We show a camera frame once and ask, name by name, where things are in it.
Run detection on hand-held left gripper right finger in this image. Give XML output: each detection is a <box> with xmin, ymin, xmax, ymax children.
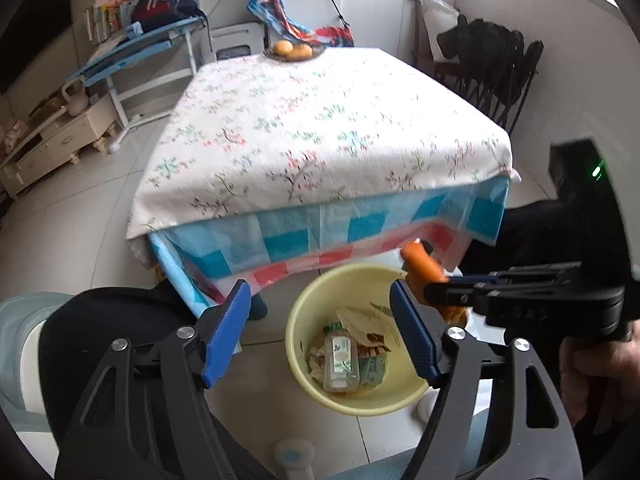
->
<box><xmin>390</xmin><ymin>280</ymin><xmax>585</xmax><ymax>480</ymax></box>

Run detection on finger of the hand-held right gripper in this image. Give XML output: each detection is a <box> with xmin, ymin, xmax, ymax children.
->
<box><xmin>446</xmin><ymin>269</ymin><xmax>504</xmax><ymax>285</ymax></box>
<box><xmin>423</xmin><ymin>282</ymin><xmax>489</xmax><ymax>307</ymax></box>

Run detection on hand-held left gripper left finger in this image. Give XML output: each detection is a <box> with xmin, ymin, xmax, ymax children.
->
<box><xmin>54</xmin><ymin>280</ymin><xmax>252</xmax><ymax>480</ymax></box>

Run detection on red snack wrapper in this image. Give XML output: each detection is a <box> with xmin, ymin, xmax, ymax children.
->
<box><xmin>362</xmin><ymin>329</ymin><xmax>394</xmax><ymax>361</ymax></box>

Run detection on green white drink carton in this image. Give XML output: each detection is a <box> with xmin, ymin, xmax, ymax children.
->
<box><xmin>357</xmin><ymin>347</ymin><xmax>390</xmax><ymax>387</ymax></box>

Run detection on clear plastic bottle green label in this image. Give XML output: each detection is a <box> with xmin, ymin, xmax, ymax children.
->
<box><xmin>322</xmin><ymin>332</ymin><xmax>361</xmax><ymax>394</ymax></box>

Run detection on yellow plastic bucket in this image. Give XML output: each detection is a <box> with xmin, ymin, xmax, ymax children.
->
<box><xmin>285</xmin><ymin>264</ymin><xmax>431</xmax><ymax>417</ymax></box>

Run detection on white tissue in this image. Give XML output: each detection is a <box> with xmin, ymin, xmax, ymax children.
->
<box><xmin>309</xmin><ymin>344</ymin><xmax>329</xmax><ymax>381</ymax></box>

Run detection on person's right hand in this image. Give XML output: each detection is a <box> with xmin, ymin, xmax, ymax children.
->
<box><xmin>559</xmin><ymin>320</ymin><xmax>640</xmax><ymax>427</ymax></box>

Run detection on person's right leg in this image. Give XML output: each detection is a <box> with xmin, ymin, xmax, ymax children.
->
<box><xmin>459</xmin><ymin>195</ymin><xmax>632</xmax><ymax>282</ymax></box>

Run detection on person's leg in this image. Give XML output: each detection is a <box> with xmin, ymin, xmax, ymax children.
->
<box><xmin>38</xmin><ymin>286</ymin><xmax>221</xmax><ymax>480</ymax></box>
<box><xmin>459</xmin><ymin>195</ymin><xmax>632</xmax><ymax>282</ymax></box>

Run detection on blue pink checkered table cover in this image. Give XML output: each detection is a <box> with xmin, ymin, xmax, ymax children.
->
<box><xmin>149</xmin><ymin>175</ymin><xmax>511</xmax><ymax>319</ymax></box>

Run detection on person's left leg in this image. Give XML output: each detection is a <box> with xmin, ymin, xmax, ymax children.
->
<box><xmin>38</xmin><ymin>286</ymin><xmax>221</xmax><ymax>480</ymax></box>

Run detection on white plastic item blue dot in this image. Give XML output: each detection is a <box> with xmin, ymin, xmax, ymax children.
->
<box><xmin>273</xmin><ymin>437</ymin><xmax>316</xmax><ymax>480</ymax></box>

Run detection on floral white tablecloth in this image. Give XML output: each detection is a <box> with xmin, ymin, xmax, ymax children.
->
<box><xmin>124</xmin><ymin>47</ymin><xmax>521</xmax><ymax>269</ymax></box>

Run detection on pale grey-green seat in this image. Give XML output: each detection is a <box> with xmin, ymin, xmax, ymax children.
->
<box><xmin>0</xmin><ymin>292</ymin><xmax>67</xmax><ymax>432</ymax></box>

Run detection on black folding chairs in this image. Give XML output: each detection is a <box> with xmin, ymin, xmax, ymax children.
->
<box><xmin>437</xmin><ymin>13</ymin><xmax>545</xmax><ymax>134</ymax></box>

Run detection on dark wooden chair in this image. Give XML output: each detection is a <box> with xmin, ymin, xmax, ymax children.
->
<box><xmin>409</xmin><ymin>0</ymin><xmax>466</xmax><ymax>81</ymax></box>

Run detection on cream television cabinet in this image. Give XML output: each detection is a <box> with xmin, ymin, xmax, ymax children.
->
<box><xmin>0</xmin><ymin>94</ymin><xmax>119</xmax><ymax>199</ymax></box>

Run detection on white sack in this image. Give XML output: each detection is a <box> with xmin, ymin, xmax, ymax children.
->
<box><xmin>409</xmin><ymin>0</ymin><xmax>461</xmax><ymax>61</ymax></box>

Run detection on pale pink kettlebell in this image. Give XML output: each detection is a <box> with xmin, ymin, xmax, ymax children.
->
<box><xmin>60</xmin><ymin>82</ymin><xmax>91</xmax><ymax>116</ymax></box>

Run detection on dark fruit bowl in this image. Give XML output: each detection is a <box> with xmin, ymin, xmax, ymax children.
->
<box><xmin>263</xmin><ymin>42</ymin><xmax>325</xmax><ymax>64</ymax></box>

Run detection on white storage cabinet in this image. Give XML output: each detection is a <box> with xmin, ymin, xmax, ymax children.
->
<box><xmin>264</xmin><ymin>0</ymin><xmax>461</xmax><ymax>61</ymax></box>

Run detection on blue white study desk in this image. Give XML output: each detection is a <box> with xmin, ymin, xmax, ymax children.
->
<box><xmin>64</xmin><ymin>15</ymin><xmax>209</xmax><ymax>154</ymax></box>

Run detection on row of books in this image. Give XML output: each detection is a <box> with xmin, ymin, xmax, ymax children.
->
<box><xmin>83</xmin><ymin>2</ymin><xmax>136</xmax><ymax>44</ymax></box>

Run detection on black flat television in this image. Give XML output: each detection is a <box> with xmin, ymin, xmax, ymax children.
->
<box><xmin>0</xmin><ymin>0</ymin><xmax>74</xmax><ymax>95</ymax></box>

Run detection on colourful printed drawstring bag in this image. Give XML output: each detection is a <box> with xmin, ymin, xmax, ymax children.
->
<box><xmin>247</xmin><ymin>0</ymin><xmax>355</xmax><ymax>50</ymax></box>

